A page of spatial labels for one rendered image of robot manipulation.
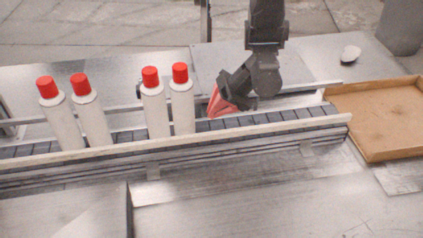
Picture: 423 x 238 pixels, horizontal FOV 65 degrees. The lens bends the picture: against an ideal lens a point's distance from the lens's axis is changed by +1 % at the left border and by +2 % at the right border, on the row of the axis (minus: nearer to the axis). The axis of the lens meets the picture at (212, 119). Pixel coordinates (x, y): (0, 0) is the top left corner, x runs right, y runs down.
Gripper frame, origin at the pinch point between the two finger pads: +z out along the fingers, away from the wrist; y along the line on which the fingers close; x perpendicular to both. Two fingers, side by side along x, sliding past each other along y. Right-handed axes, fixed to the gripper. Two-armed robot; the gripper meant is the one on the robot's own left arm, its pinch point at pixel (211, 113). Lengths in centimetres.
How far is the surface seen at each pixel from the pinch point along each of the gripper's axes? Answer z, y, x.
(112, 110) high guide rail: 12.9, -2.9, -18.6
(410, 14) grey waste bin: -63, -137, 166
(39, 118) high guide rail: 23.0, -2.9, -30.7
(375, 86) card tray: -27, -13, 46
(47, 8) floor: 144, -270, -25
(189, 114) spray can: 1.2, 2.4, -6.0
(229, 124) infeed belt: 1.4, -1.3, 7.5
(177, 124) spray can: 5.5, 2.0, -6.1
